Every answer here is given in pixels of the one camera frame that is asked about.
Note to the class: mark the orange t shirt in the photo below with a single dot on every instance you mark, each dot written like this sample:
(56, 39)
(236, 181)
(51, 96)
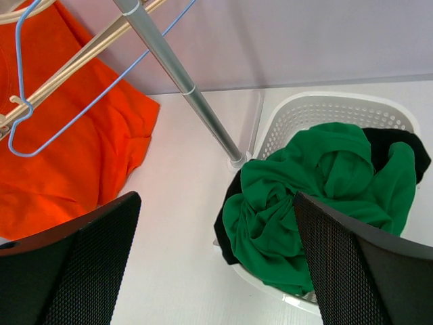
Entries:
(85, 167)

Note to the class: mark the white plastic basket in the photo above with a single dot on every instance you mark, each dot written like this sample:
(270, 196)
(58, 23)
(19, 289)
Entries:
(383, 122)

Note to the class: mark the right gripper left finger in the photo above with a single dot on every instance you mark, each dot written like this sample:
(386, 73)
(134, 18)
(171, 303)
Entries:
(71, 273)

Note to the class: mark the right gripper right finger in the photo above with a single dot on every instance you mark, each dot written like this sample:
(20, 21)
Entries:
(361, 274)

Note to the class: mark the blue wire hanger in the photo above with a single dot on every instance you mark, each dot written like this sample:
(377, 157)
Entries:
(32, 50)

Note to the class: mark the green t shirt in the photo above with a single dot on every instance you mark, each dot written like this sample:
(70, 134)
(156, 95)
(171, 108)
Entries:
(281, 208)

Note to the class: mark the beige wooden hanger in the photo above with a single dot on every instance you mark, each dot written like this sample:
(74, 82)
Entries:
(91, 50)
(11, 14)

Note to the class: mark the metal clothes rack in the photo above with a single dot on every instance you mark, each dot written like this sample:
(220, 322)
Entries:
(154, 40)

